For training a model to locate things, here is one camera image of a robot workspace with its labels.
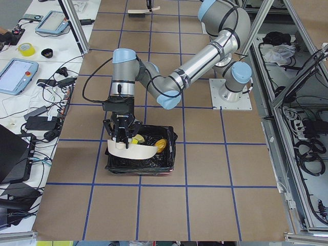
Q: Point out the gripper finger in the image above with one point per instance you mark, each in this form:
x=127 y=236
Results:
x=149 y=5

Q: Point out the black lined trash bin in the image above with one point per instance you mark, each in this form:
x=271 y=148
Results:
x=162 y=163

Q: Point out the yellow potato toy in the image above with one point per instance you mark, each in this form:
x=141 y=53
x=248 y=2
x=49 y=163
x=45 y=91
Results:
x=161 y=145

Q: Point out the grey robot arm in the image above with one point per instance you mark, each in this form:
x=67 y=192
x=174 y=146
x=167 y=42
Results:
x=228 y=26

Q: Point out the yellow green sponge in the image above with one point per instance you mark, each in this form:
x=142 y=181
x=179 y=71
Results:
x=138 y=139

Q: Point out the teach pendant tablet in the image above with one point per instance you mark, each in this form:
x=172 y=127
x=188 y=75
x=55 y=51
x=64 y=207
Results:
x=53 y=23
x=16 y=75

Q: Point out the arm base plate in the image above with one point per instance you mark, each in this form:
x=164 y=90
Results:
x=223 y=99

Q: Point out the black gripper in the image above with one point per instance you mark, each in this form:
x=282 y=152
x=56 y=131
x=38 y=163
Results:
x=123 y=116

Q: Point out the lower teach pendant tablet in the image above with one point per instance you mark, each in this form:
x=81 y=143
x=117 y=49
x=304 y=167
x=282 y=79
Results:
x=16 y=75

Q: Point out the black laptop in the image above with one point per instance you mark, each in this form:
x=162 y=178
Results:
x=17 y=151

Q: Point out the black power adapter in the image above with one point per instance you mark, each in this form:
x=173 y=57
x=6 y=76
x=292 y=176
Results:
x=42 y=123

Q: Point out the beige hand brush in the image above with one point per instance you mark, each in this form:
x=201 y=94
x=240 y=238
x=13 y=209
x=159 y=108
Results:
x=142 y=12

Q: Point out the upper teach pendant tablet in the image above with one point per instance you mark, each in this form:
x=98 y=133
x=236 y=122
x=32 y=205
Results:
x=53 y=23

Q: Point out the white crumpled cloth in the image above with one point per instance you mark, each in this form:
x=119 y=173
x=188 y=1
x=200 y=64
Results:
x=281 y=54

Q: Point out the yellow tape roll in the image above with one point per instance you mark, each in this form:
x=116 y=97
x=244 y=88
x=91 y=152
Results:
x=26 y=49

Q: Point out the beige plastic dustpan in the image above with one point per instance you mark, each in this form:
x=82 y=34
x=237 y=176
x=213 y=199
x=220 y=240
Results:
x=132 y=152

